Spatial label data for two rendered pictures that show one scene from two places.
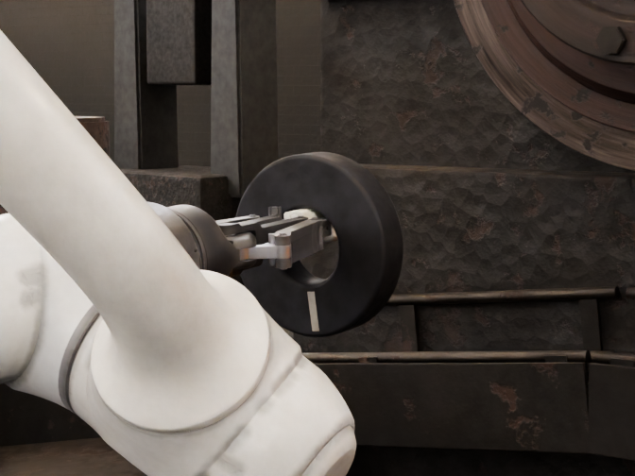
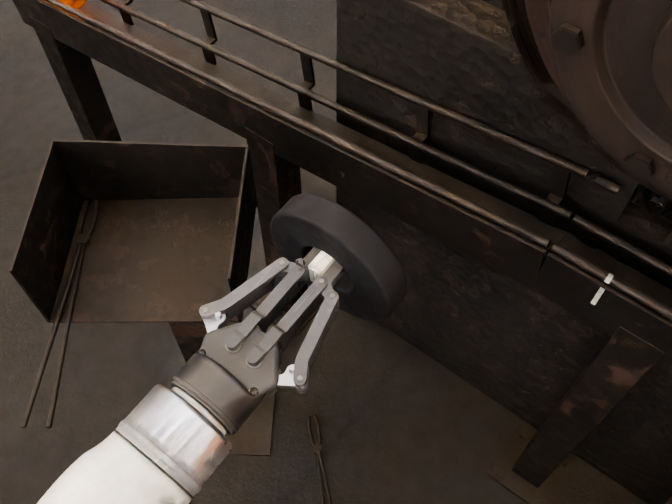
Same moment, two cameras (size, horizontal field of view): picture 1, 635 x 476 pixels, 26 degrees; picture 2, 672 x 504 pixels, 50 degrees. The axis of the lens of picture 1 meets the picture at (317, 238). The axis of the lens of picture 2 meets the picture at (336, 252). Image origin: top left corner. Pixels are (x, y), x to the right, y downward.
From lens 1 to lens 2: 0.92 m
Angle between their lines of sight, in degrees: 52
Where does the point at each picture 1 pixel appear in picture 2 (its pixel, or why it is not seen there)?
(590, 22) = (624, 138)
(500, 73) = (528, 51)
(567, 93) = not seen: hidden behind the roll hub
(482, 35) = (519, 13)
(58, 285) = not seen: outside the picture
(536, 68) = not seen: hidden behind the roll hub
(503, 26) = (540, 31)
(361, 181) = (374, 267)
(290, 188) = (314, 239)
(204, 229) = (232, 407)
